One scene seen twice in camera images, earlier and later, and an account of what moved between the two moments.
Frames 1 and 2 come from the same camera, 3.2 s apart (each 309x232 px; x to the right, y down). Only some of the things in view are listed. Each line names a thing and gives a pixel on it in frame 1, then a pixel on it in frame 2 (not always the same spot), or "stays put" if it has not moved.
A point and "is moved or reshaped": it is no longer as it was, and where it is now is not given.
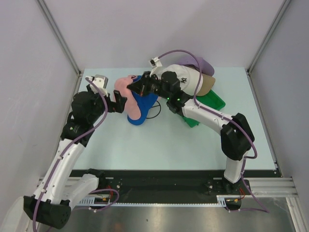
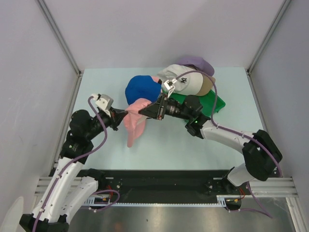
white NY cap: (189, 78) stays put
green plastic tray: (211, 100) stays put
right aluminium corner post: (268, 35) stays put
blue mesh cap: (145, 103) is moved or reshaped
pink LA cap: (131, 108) → (134, 121)
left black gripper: (118, 106) → (117, 115)
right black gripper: (141, 86) → (151, 110)
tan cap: (208, 81) stays put
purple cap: (205, 67) stays put
